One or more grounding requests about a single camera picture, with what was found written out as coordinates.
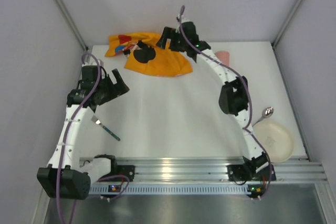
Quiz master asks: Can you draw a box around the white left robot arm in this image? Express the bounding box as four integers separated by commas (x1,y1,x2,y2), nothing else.
37,66,129,200

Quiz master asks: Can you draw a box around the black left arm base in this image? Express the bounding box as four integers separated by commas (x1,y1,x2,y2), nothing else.
98,165,135,182

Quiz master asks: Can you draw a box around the green handled spoon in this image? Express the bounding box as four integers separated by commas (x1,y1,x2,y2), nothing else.
253,106,274,126

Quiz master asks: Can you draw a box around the green handled fork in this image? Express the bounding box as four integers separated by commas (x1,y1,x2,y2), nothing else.
91,116,121,141

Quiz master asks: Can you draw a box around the perforated metal cable tray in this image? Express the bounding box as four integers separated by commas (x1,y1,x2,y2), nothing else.
88,183,265,196

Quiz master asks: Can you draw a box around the aluminium mounting rail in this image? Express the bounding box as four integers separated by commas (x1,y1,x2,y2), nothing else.
41,157,329,184

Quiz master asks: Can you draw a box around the pink plastic cup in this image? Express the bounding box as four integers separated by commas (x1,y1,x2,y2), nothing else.
215,50,230,66

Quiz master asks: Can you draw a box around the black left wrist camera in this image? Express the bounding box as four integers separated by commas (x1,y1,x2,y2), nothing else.
80,65,101,88

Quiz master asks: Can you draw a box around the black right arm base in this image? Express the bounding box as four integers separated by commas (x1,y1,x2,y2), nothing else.
227,155,276,183

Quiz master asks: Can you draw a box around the cream round plate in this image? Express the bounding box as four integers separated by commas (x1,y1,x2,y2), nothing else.
253,120,294,163

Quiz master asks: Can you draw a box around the aluminium corner post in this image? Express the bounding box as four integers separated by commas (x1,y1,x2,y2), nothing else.
53,0,89,51
271,0,304,50

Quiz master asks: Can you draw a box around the right aluminium corner post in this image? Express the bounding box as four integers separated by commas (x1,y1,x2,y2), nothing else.
271,0,304,50

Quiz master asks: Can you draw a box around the orange cartoon mouse placemat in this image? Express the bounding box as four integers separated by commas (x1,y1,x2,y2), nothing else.
105,32,193,77

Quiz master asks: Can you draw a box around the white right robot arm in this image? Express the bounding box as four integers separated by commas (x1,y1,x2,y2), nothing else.
156,21,269,174

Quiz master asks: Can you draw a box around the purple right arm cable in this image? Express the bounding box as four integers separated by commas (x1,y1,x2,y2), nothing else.
176,5,272,200

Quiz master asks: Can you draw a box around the left aluminium corner post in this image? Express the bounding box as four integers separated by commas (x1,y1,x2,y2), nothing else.
53,0,89,51

